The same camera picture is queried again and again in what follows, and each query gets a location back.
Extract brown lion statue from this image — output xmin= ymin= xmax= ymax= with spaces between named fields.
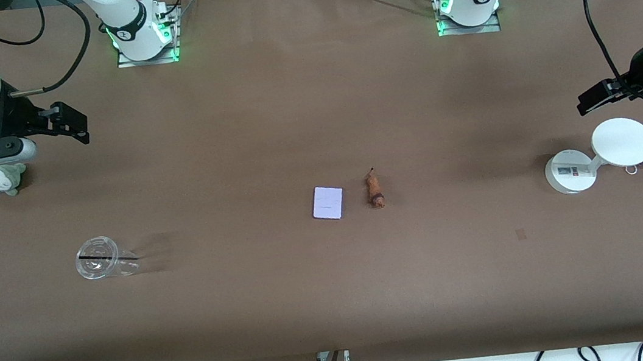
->
xmin=363 ymin=166 xmax=387 ymax=210

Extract white round stand lamp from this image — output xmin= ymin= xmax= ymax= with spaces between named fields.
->
xmin=539 ymin=115 xmax=643 ymax=197

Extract grey plush toy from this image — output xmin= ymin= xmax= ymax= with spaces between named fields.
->
xmin=0 ymin=160 xmax=30 ymax=198

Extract black drinking straw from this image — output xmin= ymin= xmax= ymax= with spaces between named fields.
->
xmin=78 ymin=248 xmax=141 ymax=268

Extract clear plastic cup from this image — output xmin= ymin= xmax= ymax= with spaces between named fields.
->
xmin=72 ymin=231 xmax=142 ymax=282

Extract brown table cover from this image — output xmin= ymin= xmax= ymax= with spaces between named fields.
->
xmin=0 ymin=0 xmax=643 ymax=361

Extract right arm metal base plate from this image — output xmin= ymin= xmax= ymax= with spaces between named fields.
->
xmin=111 ymin=5 xmax=184 ymax=70

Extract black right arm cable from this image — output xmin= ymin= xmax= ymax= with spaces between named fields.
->
xmin=0 ymin=0 xmax=98 ymax=99

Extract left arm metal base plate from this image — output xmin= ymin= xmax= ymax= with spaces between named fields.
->
xmin=432 ymin=0 xmax=502 ymax=39

